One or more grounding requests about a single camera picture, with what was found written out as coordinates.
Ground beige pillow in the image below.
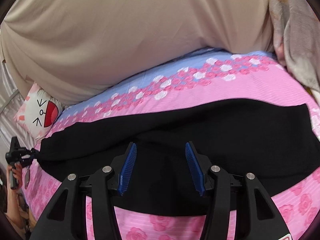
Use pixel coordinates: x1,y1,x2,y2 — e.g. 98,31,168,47
1,0,273,105

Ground black pants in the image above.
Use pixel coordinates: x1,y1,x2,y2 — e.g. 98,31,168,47
37,99,319,216

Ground pink floral bed sheet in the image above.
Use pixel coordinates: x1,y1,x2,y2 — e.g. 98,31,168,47
23,49,319,239

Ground left hand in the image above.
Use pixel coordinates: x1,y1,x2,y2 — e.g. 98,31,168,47
7,163,23,192

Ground white cartoon face cushion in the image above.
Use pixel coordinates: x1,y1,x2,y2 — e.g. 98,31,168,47
14,83,64,141

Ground grey floral blanket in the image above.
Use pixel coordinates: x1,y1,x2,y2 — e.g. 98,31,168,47
268,0,319,92

